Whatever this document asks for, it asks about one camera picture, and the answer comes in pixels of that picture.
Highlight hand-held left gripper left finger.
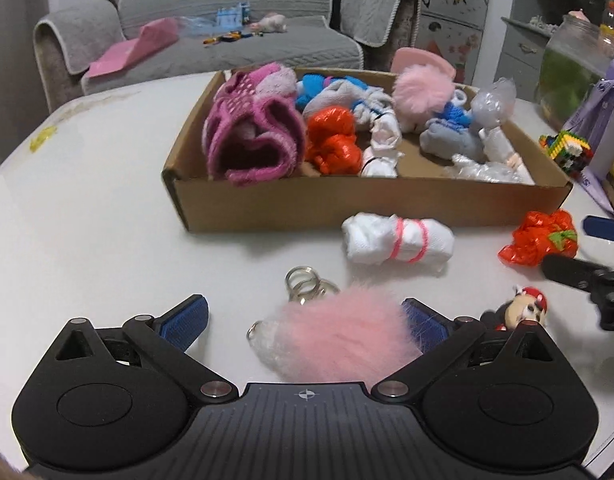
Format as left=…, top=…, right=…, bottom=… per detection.
left=55, top=294, right=239, bottom=405

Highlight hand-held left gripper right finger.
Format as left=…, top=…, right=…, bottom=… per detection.
left=372, top=297, right=558, bottom=405

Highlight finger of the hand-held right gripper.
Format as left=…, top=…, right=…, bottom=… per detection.
left=584, top=216, right=614, bottom=246
left=543, top=254, right=614, bottom=333

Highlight orange plastic bag green tie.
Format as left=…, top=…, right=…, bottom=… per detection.
left=498, top=210, right=579, bottom=267

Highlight red capped doll keychain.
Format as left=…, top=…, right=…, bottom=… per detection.
left=480, top=285, right=549, bottom=332

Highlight pink fur pompom keychain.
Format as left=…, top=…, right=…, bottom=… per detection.
left=246, top=265, right=428, bottom=383
left=391, top=67, right=455, bottom=133

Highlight white sock pink bands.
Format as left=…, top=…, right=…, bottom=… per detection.
left=341, top=212, right=455, bottom=267

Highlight white towel peach band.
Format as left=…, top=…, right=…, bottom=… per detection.
left=477, top=127, right=530, bottom=171

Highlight brown cardboard box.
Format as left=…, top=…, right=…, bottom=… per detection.
left=161, top=67, right=573, bottom=233

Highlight pale blue sock bundle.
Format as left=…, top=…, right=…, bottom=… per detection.
left=418, top=120, right=485, bottom=163

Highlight pink dotted fleece slipper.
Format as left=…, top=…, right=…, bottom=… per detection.
left=214, top=62, right=299, bottom=111
left=202, top=97, right=308, bottom=187

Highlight blue and white knit sock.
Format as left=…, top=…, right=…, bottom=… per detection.
left=427, top=100, right=475, bottom=131

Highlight scattered toy bricks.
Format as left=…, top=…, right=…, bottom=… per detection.
left=203, top=31, right=255, bottom=45

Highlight multicoloured block cube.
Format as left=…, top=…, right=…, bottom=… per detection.
left=540, top=130, right=594, bottom=177

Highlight purple bag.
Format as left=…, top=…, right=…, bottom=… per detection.
left=562, top=57, right=614, bottom=216

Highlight large glass jar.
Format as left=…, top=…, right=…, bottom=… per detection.
left=534, top=12, right=614, bottom=131

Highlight grey cabinet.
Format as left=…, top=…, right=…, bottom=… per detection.
left=501, top=16, right=560, bottom=103

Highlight orange drink bottle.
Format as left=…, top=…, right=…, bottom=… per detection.
left=600, top=0, right=614, bottom=43

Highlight pink plastic chair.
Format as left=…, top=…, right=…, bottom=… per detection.
left=391, top=47, right=457, bottom=83

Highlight refrigerator with flower stickers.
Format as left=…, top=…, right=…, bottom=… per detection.
left=414, top=0, right=493, bottom=68

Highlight grey sofa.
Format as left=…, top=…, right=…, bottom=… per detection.
left=33, top=0, right=423, bottom=113

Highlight pink wedge cushion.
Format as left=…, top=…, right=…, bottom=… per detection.
left=87, top=16, right=180, bottom=80

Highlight grey quilted sofa seat cover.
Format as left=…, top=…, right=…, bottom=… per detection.
left=82, top=0, right=365, bottom=96

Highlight clear plastic toy bag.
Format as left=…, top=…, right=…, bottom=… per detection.
left=177, top=15, right=220, bottom=38

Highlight grey quilted armrest cover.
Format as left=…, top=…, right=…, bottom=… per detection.
left=33, top=0, right=125, bottom=76
left=339, top=0, right=422, bottom=48

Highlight blue toy castle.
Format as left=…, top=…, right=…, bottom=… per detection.
left=216, top=2, right=253, bottom=28

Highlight small plush doll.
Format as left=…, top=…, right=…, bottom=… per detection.
left=251, top=12, right=288, bottom=33

